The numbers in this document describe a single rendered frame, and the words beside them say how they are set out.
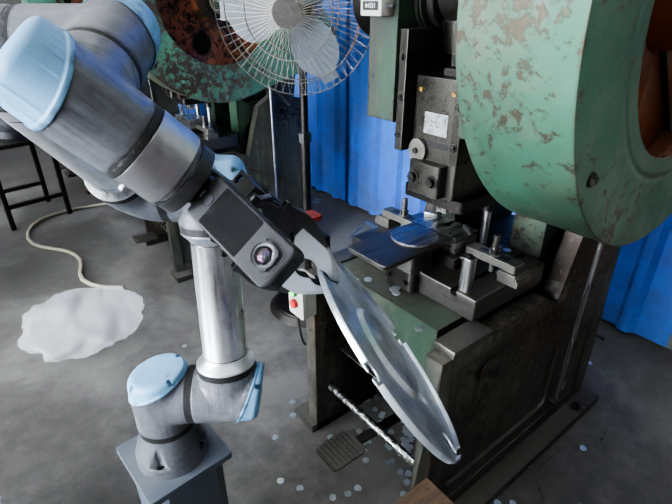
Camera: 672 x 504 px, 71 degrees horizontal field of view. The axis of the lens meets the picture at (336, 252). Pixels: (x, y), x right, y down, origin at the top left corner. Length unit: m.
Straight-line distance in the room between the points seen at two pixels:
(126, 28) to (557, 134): 0.51
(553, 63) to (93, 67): 0.49
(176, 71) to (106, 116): 1.81
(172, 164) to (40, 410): 1.77
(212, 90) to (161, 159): 1.87
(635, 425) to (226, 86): 2.11
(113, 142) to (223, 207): 0.10
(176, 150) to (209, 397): 0.64
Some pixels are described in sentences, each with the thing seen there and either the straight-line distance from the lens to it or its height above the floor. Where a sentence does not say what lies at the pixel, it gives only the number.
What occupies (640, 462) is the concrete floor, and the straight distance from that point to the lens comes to 1.95.
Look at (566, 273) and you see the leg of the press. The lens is 1.44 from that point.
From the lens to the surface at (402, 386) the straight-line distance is 0.56.
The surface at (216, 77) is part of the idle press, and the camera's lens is 2.29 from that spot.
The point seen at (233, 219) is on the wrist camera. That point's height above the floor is 1.15.
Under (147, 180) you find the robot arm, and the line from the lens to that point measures 0.43.
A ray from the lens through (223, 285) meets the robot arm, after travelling 0.88.
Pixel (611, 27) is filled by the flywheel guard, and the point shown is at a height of 1.30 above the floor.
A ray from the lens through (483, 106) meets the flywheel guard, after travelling 0.73.
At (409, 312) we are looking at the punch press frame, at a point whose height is 0.65.
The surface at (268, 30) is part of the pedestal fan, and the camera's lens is 1.86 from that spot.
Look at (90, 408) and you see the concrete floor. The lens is 2.05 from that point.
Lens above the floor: 1.32
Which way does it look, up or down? 28 degrees down
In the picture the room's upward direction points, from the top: straight up
